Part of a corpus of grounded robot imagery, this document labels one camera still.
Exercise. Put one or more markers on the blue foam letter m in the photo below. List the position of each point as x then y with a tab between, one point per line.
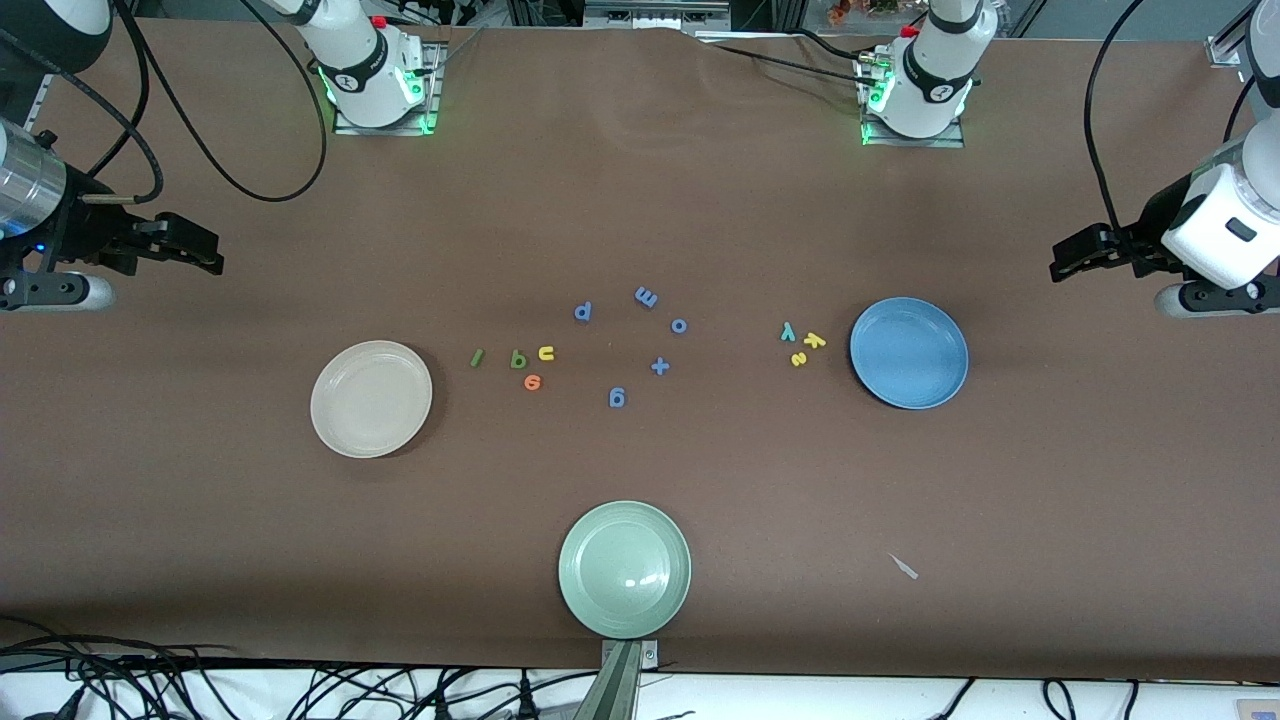
646	297

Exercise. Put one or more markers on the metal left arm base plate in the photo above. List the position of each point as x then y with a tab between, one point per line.
900	142

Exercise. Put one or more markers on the grey metal camera post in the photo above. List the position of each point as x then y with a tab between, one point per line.
612	690

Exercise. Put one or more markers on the pale green round plate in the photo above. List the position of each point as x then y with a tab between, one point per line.
625	570

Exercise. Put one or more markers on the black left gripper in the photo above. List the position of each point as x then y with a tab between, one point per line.
1143	240

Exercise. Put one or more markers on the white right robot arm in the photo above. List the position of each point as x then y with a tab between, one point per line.
365	70

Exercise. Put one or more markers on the grey metal box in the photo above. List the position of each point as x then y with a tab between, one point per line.
650	15

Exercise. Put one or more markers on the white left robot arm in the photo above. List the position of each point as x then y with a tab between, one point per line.
930	80

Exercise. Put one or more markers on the brown table cover sheet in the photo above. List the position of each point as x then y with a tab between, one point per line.
640	200

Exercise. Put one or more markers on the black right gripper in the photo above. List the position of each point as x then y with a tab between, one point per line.
88	232

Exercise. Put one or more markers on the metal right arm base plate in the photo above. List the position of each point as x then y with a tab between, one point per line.
436	90

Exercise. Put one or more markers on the aluminium frame profile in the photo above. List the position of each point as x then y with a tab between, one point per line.
42	100
1222	52

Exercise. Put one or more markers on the beige round plate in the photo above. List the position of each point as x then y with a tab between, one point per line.
370	400

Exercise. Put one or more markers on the blue round plate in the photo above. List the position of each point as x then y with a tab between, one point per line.
908	353

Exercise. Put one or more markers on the small white paper scrap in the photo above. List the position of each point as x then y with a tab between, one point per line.
905	567

